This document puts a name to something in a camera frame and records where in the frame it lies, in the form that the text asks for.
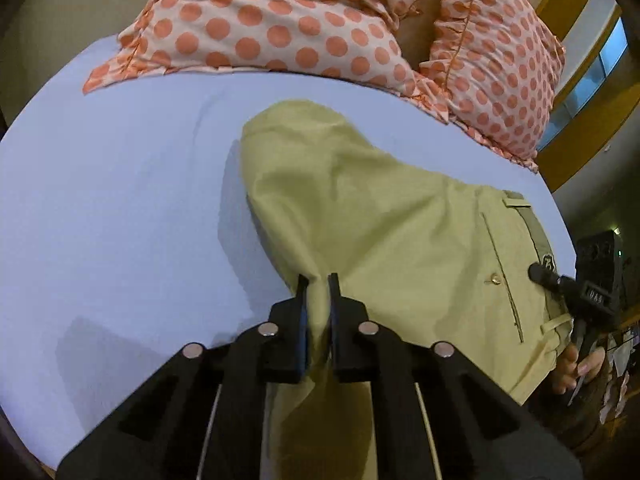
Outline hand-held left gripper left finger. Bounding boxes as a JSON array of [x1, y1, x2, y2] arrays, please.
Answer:
[[56, 274, 311, 480]]

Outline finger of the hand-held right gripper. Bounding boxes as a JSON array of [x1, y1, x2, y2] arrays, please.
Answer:
[[528, 263, 564, 292]]

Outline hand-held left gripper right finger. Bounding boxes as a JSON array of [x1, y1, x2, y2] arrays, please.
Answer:
[[327, 273, 585, 480]]

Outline yellow-green pants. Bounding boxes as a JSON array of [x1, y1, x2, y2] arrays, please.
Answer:
[[241, 99, 574, 480]]

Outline person's right hand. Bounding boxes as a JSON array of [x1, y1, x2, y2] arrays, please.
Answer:
[[553, 342, 607, 395]]

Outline orange polka dot pillow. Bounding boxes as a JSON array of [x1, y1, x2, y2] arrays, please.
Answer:
[[82, 0, 453, 123], [427, 0, 567, 175]]

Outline light blue bed sheet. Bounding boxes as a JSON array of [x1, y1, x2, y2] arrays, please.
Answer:
[[0, 35, 580, 466]]

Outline yellow framed window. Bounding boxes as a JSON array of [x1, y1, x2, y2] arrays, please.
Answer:
[[535, 0, 640, 193]]

